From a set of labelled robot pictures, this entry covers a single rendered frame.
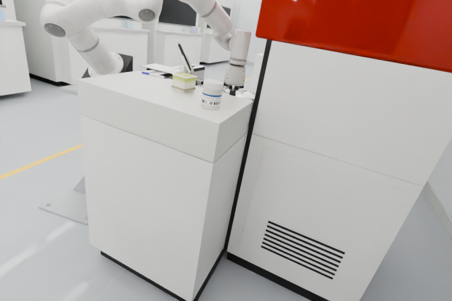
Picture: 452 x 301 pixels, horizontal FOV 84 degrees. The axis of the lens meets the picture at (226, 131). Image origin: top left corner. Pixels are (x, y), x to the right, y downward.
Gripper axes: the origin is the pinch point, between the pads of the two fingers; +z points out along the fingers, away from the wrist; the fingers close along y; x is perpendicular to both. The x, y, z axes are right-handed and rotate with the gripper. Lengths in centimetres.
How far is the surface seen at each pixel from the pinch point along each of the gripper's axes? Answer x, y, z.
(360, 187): 51, -48, 19
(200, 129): 50, 19, 0
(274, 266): 39, -30, 79
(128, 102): 34, 45, -2
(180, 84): 22.7, 26.5, -7.7
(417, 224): -7, -171, 92
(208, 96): 40.9, 16.7, -9.1
